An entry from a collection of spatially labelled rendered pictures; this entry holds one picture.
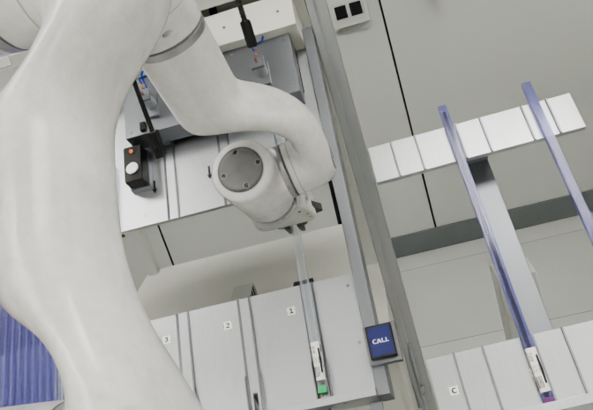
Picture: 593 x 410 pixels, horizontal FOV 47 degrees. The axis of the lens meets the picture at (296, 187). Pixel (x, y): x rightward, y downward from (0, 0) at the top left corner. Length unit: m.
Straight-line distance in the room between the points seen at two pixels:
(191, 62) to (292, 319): 0.52
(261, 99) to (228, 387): 0.50
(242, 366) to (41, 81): 0.73
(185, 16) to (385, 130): 2.23
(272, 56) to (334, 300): 0.47
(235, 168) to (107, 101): 0.37
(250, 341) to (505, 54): 2.05
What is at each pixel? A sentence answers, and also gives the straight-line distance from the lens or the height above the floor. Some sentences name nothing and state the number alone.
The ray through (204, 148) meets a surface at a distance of 1.32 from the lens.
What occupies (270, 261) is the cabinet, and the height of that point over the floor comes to 0.62.
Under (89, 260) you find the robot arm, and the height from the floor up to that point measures 1.20.
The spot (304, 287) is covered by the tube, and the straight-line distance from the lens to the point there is 1.13.
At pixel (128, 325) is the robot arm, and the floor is 1.16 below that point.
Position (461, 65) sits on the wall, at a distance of 2.92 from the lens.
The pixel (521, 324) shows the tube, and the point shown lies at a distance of 1.01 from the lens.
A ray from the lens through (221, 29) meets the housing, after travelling 1.35.
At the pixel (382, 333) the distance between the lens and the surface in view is 1.06.
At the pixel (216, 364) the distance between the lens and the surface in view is 1.16.
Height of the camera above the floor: 1.35
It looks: 18 degrees down
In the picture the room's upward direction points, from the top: 17 degrees counter-clockwise
